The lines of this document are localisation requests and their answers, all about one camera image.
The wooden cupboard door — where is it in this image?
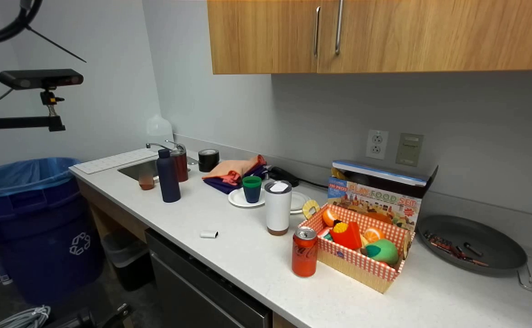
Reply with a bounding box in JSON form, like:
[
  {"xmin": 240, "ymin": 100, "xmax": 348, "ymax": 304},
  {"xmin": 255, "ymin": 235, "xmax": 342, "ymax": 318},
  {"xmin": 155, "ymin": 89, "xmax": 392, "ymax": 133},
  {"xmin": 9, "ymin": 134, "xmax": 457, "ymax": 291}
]
[{"xmin": 317, "ymin": 0, "xmax": 532, "ymax": 72}]

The wooden upper cupboard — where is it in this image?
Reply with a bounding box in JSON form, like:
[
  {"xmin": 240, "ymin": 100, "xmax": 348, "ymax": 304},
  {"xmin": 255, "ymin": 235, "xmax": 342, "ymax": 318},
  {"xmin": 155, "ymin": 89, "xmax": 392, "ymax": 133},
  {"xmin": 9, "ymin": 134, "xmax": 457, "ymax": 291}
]
[{"xmin": 208, "ymin": 0, "xmax": 321, "ymax": 74}]

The green and blue cup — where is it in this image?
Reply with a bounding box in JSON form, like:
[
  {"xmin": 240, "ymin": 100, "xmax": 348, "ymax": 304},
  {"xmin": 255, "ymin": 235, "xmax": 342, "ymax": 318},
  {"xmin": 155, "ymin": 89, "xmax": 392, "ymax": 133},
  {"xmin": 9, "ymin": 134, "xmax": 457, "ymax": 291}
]
[{"xmin": 242, "ymin": 174, "xmax": 262, "ymax": 204}]

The white travel tumbler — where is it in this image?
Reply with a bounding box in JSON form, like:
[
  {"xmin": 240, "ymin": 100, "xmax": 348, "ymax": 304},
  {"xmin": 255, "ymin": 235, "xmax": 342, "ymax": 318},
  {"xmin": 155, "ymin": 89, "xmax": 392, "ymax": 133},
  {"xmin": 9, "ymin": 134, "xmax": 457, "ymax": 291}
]
[{"xmin": 264, "ymin": 180, "xmax": 291, "ymax": 235}]

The orange and navy cloth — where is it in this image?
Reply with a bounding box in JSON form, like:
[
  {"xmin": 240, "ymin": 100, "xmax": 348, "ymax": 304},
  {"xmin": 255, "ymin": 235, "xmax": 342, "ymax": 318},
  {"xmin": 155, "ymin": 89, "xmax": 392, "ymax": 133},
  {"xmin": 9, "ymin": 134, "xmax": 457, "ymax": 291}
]
[{"xmin": 202, "ymin": 154, "xmax": 266, "ymax": 193}]

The white plate under cup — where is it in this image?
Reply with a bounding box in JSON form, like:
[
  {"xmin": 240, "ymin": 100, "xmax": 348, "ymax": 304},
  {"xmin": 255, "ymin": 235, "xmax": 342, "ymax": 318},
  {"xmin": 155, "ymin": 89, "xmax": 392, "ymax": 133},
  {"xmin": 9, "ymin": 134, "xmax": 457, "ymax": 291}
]
[{"xmin": 228, "ymin": 189, "xmax": 266, "ymax": 207}]

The empty white plate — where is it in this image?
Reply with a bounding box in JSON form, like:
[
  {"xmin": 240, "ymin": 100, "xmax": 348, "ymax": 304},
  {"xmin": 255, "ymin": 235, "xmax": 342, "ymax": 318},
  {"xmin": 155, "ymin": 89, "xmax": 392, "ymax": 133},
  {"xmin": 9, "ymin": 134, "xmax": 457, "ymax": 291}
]
[{"xmin": 290, "ymin": 191, "xmax": 310, "ymax": 215}]

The red soda can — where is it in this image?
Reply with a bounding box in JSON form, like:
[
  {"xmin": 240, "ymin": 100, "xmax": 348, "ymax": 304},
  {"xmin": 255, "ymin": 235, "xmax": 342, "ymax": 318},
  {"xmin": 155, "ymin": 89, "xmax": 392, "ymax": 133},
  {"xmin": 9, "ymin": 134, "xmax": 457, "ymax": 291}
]
[{"xmin": 291, "ymin": 225, "xmax": 317, "ymax": 277}]

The small white marker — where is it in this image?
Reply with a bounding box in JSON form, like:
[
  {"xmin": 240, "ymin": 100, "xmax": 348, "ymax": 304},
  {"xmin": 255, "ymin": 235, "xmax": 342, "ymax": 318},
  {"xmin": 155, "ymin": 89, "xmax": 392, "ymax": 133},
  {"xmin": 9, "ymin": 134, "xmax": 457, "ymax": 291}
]
[{"xmin": 200, "ymin": 229, "xmax": 219, "ymax": 238}]

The navy water bottle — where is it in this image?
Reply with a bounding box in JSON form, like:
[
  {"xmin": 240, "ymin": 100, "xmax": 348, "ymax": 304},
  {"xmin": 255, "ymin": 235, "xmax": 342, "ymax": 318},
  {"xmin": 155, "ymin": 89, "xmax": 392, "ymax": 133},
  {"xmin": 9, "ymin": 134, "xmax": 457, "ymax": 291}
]
[{"xmin": 157, "ymin": 147, "xmax": 180, "ymax": 202}]

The red toy pepper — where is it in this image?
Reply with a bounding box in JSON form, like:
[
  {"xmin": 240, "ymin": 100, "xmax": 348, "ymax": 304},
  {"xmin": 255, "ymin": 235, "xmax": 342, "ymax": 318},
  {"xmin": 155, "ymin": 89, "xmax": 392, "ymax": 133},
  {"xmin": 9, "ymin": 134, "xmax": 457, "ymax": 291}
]
[{"xmin": 332, "ymin": 220, "xmax": 363, "ymax": 249}]

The red checkered cardboard tray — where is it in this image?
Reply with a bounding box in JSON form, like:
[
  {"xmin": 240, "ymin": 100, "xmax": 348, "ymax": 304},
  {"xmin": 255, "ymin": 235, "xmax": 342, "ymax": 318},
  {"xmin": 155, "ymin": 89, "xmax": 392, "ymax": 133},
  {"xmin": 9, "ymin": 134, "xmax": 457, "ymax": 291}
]
[{"xmin": 304, "ymin": 204, "xmax": 414, "ymax": 293}]

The small brown bowl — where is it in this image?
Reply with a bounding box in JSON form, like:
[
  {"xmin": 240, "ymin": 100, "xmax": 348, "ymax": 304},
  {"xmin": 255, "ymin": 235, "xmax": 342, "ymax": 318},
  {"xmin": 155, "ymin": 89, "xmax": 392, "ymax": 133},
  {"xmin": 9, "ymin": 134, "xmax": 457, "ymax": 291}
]
[{"xmin": 138, "ymin": 174, "xmax": 155, "ymax": 189}]

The blue toy food box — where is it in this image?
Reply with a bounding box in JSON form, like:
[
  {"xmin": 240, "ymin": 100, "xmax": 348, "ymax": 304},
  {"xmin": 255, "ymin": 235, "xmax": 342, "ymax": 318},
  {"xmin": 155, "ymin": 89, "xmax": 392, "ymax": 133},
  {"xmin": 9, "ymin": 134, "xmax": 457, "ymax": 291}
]
[{"xmin": 328, "ymin": 160, "xmax": 437, "ymax": 229}]

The dark grey frying pan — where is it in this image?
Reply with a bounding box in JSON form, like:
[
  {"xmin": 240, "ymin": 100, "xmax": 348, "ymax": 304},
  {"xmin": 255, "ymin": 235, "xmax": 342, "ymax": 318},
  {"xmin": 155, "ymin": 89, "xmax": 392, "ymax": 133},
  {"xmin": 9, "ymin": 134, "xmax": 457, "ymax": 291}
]
[{"xmin": 415, "ymin": 215, "xmax": 528, "ymax": 277}]

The blue recycling bin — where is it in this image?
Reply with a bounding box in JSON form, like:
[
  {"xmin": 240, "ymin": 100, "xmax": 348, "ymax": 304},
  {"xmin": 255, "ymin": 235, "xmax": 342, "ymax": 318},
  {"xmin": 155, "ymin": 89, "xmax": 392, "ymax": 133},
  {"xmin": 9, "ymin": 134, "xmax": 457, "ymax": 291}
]
[{"xmin": 0, "ymin": 156, "xmax": 104, "ymax": 304}]

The white wall outlet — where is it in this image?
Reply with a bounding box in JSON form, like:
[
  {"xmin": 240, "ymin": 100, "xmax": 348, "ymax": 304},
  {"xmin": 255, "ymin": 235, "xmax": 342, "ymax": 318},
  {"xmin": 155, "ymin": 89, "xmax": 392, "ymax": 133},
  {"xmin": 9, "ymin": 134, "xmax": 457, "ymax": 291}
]
[{"xmin": 366, "ymin": 129, "xmax": 388, "ymax": 158}]

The beige wall switch plate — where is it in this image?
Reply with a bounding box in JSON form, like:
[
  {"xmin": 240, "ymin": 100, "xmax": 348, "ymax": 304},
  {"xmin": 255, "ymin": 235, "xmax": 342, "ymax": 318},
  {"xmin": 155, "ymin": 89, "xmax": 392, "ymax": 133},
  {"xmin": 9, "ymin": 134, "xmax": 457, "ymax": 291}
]
[{"xmin": 395, "ymin": 133, "xmax": 424, "ymax": 167}]

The black stereo camera on mount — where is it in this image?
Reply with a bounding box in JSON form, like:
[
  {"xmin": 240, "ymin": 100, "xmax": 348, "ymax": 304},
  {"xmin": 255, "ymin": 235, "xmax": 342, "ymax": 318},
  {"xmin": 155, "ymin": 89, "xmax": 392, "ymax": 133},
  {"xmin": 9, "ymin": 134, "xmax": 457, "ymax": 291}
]
[{"xmin": 0, "ymin": 69, "xmax": 84, "ymax": 89}]

